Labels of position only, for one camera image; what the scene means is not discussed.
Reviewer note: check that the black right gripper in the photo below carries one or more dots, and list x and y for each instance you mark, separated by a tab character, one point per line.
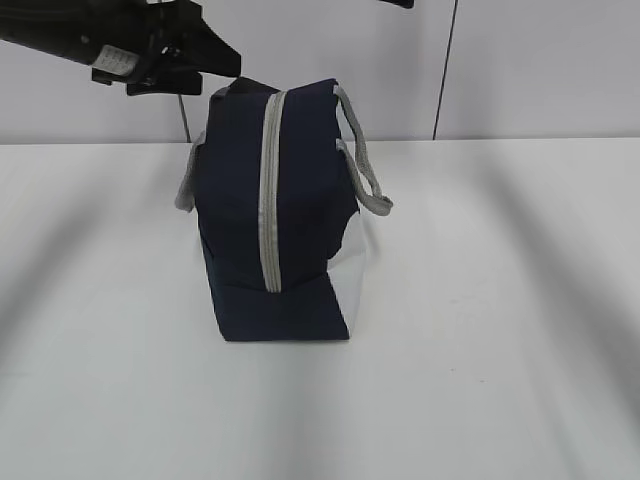
405	4

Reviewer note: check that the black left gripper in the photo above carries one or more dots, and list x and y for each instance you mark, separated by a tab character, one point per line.
160	48

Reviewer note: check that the navy insulated lunch bag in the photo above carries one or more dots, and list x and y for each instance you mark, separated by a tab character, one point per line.
278	180

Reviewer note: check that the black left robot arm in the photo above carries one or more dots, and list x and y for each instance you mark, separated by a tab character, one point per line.
59	28

